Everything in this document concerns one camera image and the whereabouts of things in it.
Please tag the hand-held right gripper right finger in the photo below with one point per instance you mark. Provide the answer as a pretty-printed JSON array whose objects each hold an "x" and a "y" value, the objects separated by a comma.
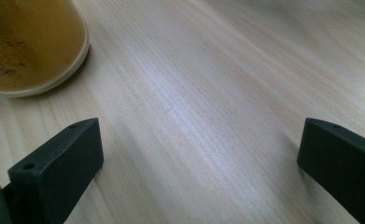
[{"x": 345, "y": 168}]

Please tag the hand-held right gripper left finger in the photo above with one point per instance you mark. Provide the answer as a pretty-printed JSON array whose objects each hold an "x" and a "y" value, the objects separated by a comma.
[{"x": 58, "y": 168}]

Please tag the spice jar with brown powder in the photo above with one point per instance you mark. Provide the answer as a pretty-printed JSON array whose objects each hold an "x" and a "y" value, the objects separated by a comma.
[{"x": 30, "y": 46}]

